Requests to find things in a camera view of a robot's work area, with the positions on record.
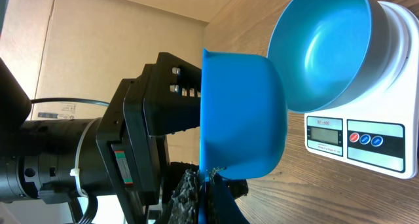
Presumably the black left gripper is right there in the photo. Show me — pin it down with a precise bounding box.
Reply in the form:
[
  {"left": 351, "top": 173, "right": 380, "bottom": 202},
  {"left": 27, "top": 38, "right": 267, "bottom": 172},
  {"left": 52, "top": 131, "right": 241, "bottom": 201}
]
[{"left": 96, "top": 52, "right": 249, "bottom": 224}]

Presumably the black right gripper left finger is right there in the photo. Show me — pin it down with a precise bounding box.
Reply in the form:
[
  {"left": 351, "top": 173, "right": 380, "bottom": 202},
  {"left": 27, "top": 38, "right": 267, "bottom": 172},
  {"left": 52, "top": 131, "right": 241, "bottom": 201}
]
[{"left": 160, "top": 169, "right": 200, "bottom": 224}]

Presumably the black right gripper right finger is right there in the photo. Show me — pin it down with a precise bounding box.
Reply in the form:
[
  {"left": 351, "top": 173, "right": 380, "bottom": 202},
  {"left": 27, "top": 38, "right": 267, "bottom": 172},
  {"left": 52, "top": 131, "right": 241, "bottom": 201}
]
[{"left": 206, "top": 174, "right": 249, "bottom": 224}]

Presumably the blue plastic measuring scoop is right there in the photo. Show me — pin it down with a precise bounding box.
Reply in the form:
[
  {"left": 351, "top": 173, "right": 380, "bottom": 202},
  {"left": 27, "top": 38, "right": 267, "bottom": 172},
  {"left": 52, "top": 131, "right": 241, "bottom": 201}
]
[{"left": 197, "top": 48, "right": 289, "bottom": 224}]

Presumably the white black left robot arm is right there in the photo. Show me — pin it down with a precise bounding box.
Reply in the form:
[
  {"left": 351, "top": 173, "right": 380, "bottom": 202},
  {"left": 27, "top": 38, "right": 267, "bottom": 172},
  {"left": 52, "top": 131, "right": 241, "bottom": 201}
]
[{"left": 1, "top": 52, "right": 248, "bottom": 223}]

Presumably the teal metal bowl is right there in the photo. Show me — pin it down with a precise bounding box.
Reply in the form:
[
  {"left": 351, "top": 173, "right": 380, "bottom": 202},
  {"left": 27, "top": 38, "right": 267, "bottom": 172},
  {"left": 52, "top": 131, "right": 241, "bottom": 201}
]
[{"left": 267, "top": 0, "right": 391, "bottom": 113}]

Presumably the white digital kitchen scale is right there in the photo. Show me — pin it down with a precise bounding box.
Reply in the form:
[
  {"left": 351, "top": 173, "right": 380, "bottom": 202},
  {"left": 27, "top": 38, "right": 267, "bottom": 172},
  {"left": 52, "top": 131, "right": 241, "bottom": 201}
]
[{"left": 304, "top": 1, "right": 418, "bottom": 179}]

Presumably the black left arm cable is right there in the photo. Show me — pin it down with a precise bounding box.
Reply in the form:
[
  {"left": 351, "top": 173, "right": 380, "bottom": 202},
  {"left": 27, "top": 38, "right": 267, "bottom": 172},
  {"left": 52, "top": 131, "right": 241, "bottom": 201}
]
[{"left": 31, "top": 97, "right": 111, "bottom": 107}]

